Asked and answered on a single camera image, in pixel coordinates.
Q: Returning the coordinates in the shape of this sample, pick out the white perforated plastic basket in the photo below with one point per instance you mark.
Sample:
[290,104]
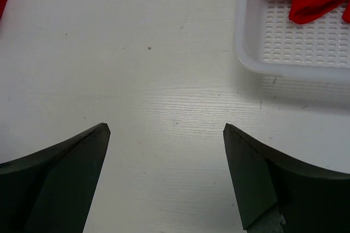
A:
[267,42]

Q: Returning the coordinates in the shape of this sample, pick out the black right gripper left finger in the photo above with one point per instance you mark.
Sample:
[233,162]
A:
[52,190]

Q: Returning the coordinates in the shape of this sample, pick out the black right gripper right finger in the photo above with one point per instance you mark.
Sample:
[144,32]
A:
[278,193]

